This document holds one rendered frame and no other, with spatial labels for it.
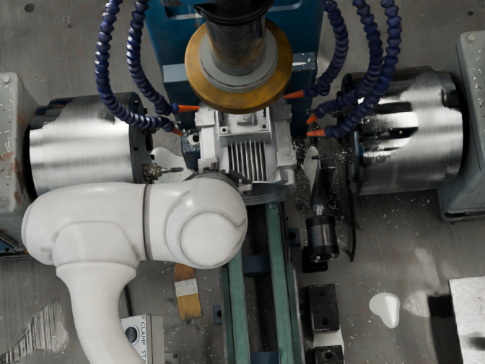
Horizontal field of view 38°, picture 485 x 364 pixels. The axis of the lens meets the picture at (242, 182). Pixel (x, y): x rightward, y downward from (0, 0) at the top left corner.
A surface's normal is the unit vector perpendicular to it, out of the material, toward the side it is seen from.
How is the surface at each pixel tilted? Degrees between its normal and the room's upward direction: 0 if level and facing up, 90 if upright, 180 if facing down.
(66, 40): 0
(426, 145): 35
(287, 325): 0
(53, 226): 15
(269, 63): 0
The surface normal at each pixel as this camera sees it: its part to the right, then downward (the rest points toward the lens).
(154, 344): 0.83, -0.24
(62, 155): -0.01, -0.02
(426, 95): -0.04, -0.46
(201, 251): -0.01, 0.33
